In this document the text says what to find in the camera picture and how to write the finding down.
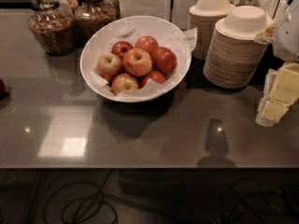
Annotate white ceramic bowl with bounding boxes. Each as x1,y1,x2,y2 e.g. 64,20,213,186
79,15,193,104

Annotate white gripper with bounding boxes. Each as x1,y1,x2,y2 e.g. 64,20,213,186
254,0,299,122

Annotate stack paper bowls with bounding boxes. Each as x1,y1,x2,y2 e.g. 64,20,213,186
188,0,234,60
203,6,267,90

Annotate middle glass granola jar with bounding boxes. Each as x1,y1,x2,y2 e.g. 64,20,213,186
75,0,117,41

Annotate front right red apple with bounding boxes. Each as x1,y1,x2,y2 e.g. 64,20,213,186
139,70,166,88

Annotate white napkin dispenser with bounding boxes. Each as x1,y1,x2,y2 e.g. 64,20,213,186
117,0,231,31

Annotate red-yellow apple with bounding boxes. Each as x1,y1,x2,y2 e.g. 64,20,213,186
122,48,152,77

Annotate front stack paper bowls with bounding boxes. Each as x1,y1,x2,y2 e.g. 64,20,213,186
203,6,267,90

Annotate black floor cable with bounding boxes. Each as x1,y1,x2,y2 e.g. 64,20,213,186
41,169,188,224

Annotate front yellow-red apple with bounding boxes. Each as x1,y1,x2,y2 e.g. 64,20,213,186
111,73,139,95

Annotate back stack paper bowls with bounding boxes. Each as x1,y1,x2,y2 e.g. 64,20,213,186
188,0,234,60

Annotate back left glass jar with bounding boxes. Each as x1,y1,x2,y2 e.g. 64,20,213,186
56,0,78,15

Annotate right dark red apple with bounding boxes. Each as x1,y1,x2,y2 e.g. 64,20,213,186
151,47,178,76

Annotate glass granola jar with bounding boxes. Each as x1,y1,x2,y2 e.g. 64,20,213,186
28,0,76,55
75,0,117,41

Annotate left yellow-red apple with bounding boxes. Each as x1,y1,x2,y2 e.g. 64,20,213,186
96,53,123,82

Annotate left glass granola jar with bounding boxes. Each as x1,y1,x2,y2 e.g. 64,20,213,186
28,0,76,55

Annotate back left red apple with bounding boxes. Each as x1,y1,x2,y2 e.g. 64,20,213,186
111,41,133,59

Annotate black rubber mat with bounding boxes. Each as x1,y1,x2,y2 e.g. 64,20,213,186
184,58,216,90

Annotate yellow-red apple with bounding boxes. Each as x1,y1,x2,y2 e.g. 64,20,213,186
111,73,139,95
96,53,123,82

